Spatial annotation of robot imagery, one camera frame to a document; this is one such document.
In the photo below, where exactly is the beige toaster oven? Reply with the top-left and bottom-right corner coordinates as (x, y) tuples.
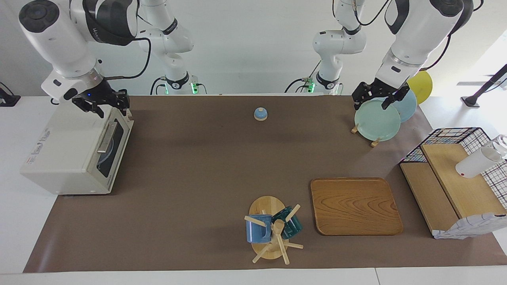
(21, 91), (134, 195)

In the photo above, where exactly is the black wire basket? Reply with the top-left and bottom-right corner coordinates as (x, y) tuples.
(399, 127), (507, 210)

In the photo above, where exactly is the wooden mug tree stand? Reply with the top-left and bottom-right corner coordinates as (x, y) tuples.
(244, 196), (304, 265)

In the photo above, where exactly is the wooden step shelf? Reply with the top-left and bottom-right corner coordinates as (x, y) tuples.
(399, 143), (507, 238)

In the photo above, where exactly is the dark green mug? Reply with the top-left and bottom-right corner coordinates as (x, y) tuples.
(272, 206), (303, 239)

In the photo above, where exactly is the toaster oven glass door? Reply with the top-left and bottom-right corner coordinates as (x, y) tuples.
(95, 107), (134, 194)

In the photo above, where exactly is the black angled camera stand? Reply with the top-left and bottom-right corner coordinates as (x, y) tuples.
(461, 63), (507, 108)

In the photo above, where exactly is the brown table mat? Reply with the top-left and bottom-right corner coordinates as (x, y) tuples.
(23, 95), (507, 274)

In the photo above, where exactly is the wooden wire shelf rack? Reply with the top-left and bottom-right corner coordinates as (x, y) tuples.
(400, 127), (507, 240)

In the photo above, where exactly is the black stand base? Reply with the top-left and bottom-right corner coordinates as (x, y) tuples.
(0, 82), (21, 107)

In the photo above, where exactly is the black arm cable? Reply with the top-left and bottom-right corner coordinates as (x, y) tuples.
(105, 38), (153, 82)
(355, 0), (482, 72)

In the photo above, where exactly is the wooden plate rack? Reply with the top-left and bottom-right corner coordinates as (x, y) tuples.
(351, 123), (381, 148)

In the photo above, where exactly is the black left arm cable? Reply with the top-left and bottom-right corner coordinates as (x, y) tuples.
(355, 0), (482, 72)

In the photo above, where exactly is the wooden serving tray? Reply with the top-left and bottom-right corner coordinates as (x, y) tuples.
(310, 177), (404, 236)

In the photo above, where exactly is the white cup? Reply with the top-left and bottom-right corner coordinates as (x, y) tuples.
(455, 135), (507, 179)

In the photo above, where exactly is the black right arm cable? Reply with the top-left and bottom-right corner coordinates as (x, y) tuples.
(105, 38), (153, 82)

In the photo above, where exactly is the yellow plate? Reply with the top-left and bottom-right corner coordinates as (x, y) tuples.
(405, 70), (433, 105)

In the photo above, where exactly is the pale green plate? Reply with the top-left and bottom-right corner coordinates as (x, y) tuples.
(354, 99), (401, 142)

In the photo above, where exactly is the blue mug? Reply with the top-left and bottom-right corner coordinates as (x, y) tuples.
(246, 214), (273, 243)

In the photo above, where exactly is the light blue racked plate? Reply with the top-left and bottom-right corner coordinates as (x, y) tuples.
(390, 88), (417, 123)

